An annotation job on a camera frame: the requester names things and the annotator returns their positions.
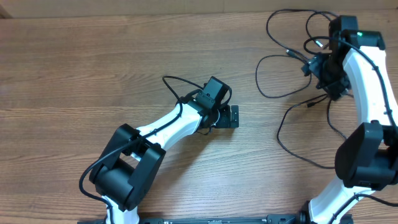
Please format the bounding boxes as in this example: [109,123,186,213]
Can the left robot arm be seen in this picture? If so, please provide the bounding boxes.
[78,77,239,223]

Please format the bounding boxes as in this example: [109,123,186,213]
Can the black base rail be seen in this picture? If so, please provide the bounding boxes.
[77,213,354,224]

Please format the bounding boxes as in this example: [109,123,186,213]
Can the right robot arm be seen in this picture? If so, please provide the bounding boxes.
[297,16,397,223]

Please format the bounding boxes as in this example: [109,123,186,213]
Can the long black usb cable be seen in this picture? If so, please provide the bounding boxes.
[266,8,340,60]

